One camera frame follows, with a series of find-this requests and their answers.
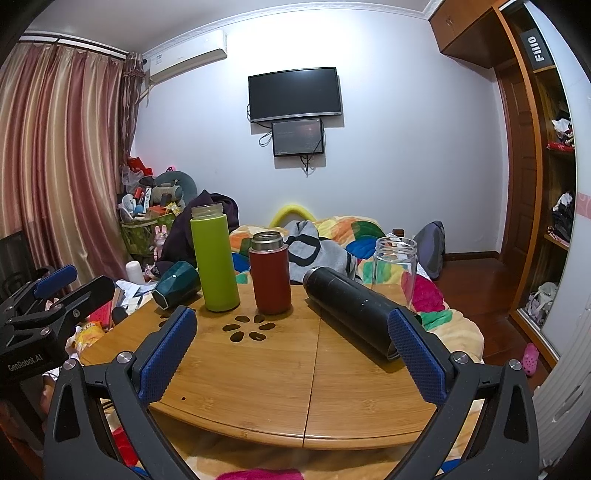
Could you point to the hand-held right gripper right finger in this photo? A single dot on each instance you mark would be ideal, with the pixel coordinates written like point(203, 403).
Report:
point(420, 360)

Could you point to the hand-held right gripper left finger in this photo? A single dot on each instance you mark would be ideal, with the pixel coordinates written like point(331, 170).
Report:
point(166, 355)

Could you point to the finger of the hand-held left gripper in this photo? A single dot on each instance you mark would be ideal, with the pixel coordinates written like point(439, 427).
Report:
point(55, 279)
point(87, 295)

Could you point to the dark green faceted cup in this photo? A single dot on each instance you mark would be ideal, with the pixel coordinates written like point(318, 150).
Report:
point(178, 286)

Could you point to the clear glass cup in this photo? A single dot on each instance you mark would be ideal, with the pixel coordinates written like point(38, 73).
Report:
point(395, 272)

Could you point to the black thermos cup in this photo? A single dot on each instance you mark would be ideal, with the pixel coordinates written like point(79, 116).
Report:
point(351, 300)

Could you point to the green bottle cup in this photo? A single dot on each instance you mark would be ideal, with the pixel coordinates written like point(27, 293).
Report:
point(214, 263)

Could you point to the red thermos cup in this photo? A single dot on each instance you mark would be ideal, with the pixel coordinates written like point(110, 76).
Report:
point(271, 281)

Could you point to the yellow snack packet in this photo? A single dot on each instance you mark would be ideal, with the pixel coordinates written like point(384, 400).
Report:
point(90, 337)

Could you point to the black chair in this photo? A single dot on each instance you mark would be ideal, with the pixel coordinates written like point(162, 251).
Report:
point(16, 258)

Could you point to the white plastic bottle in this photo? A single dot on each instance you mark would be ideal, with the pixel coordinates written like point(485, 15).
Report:
point(134, 272)

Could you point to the colourful patchwork blanket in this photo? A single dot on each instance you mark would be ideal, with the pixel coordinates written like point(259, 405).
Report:
point(438, 304)

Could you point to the green basket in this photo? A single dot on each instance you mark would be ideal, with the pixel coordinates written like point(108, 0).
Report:
point(138, 237)

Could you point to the pink bunny toy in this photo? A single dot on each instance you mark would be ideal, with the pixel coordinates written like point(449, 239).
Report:
point(161, 240)

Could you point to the dark purple clothing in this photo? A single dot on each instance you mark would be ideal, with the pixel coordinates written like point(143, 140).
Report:
point(182, 240)

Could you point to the pink slipper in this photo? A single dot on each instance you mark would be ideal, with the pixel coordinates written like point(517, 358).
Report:
point(530, 360)

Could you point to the grey backpack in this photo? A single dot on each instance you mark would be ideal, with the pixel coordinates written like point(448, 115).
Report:
point(431, 249)

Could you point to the bamboo folding table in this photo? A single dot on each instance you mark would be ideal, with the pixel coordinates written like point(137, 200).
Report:
point(277, 369)

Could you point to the striped pink curtain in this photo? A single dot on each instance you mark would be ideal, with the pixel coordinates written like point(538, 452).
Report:
point(60, 152)

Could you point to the grey neck pillow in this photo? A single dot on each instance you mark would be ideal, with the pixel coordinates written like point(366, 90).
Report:
point(180, 184)

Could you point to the grey black sweater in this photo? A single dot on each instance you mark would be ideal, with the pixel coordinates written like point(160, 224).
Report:
point(323, 251)

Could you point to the yellow curved cushion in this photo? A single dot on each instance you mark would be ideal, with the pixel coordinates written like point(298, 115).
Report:
point(295, 212)

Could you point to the wooden door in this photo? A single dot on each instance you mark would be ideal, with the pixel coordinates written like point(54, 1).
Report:
point(517, 184)

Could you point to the wooden wardrobe shelf unit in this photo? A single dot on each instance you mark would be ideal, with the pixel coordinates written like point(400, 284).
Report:
point(551, 207)

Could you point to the white air conditioner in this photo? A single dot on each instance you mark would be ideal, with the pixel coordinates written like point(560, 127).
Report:
point(189, 55)

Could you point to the wooden overhead cabinet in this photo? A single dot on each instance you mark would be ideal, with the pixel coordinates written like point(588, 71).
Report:
point(466, 32)

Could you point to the small black wall monitor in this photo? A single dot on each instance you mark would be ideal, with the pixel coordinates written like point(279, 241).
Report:
point(298, 137)

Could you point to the black wall television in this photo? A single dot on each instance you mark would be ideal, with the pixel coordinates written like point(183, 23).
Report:
point(294, 94)

